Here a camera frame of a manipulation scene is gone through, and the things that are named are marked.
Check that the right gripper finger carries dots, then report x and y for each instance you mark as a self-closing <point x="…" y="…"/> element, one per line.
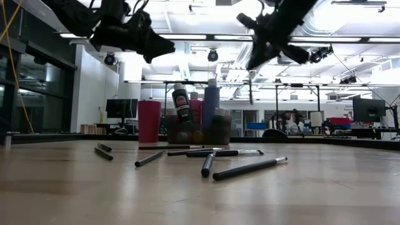
<point x="293" y="51"/>
<point x="247" y="20"/>

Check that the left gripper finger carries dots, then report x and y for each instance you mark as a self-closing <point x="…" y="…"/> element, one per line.
<point x="156" y="47"/>

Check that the large teal paint bottle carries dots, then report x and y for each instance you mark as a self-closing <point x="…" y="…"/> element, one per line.
<point x="182" y="106"/>

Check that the small red paint bottle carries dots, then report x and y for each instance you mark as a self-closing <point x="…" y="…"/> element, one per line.
<point x="172" y="115"/>

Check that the large pink paint bottle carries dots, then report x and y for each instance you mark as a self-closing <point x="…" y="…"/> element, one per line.
<point x="196" y="109"/>

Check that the large periwinkle paint bottle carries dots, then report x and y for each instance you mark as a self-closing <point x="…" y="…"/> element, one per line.
<point x="212" y="100"/>

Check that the small pink paint bottle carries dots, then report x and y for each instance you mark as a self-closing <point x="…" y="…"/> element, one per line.
<point x="227" y="112"/>

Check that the small green paint bottle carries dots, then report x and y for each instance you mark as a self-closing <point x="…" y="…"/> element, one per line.
<point x="219" y="118"/>

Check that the small ochre paint bottle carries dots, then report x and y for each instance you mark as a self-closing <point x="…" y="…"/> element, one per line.
<point x="197" y="137"/>

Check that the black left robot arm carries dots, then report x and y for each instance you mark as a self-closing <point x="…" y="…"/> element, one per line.
<point x="72" y="15"/>

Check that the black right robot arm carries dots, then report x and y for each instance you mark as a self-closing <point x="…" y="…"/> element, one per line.
<point x="297" y="9"/>

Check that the black ceiling spotlight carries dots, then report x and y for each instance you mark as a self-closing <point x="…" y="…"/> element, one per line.
<point x="320" y="54"/>
<point x="212" y="55"/>
<point x="109" y="59"/>

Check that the black flat monitor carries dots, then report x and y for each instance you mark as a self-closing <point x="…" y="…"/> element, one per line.
<point x="122" y="108"/>
<point x="368" y="109"/>

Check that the person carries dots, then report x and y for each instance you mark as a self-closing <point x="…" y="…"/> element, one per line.
<point x="294" y="123"/>

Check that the red plastic cup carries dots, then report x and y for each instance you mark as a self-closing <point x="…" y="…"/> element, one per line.
<point x="149" y="122"/>

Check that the red storage bin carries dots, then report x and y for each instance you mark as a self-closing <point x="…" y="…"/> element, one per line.
<point x="339" y="120"/>

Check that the blue storage bin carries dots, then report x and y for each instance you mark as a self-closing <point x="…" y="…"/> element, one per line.
<point x="256" y="126"/>

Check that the stack of wooden blocks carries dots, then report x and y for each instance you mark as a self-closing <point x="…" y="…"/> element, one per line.
<point x="92" y="128"/>

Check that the grey translucent plastic bin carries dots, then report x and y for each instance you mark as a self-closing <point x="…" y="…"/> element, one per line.
<point x="207" y="137"/>

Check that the black metal table frame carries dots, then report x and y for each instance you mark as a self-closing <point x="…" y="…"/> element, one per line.
<point x="281" y="139"/>

